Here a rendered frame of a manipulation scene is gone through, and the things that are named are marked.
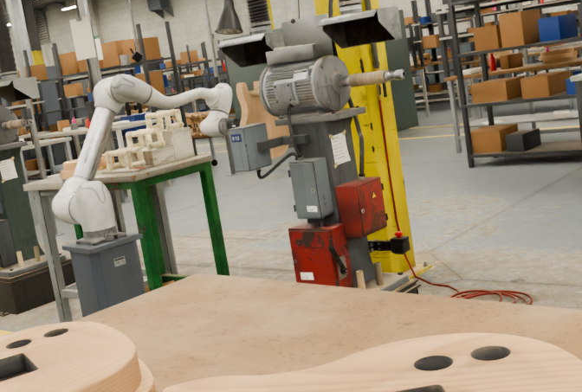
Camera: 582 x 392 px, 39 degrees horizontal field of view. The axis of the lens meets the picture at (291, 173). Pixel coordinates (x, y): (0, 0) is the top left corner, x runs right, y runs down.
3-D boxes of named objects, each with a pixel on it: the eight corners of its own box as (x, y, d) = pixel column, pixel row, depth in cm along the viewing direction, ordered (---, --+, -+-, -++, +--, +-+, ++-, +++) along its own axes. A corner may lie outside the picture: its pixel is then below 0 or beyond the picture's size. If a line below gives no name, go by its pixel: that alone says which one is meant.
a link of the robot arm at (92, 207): (93, 233, 373) (84, 185, 370) (73, 231, 386) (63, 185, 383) (123, 224, 384) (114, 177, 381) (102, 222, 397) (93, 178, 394)
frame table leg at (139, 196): (173, 344, 439) (143, 178, 427) (166, 348, 435) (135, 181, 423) (166, 343, 443) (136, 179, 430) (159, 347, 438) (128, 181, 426)
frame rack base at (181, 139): (196, 156, 471) (190, 126, 469) (176, 161, 460) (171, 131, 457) (164, 158, 489) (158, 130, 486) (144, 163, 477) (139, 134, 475)
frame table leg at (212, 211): (236, 313, 477) (210, 160, 465) (230, 316, 473) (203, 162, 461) (229, 312, 480) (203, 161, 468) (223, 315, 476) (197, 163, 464)
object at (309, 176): (334, 214, 379) (316, 96, 371) (320, 220, 371) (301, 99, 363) (308, 214, 388) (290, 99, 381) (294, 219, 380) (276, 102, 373)
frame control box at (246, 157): (305, 173, 380) (296, 118, 376) (275, 183, 364) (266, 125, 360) (265, 175, 395) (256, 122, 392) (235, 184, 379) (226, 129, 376)
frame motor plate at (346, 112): (366, 112, 383) (365, 104, 382) (336, 120, 365) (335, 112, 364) (306, 118, 406) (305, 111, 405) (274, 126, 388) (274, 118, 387)
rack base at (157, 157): (176, 161, 460) (173, 144, 459) (154, 167, 448) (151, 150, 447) (145, 163, 478) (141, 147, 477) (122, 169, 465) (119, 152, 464)
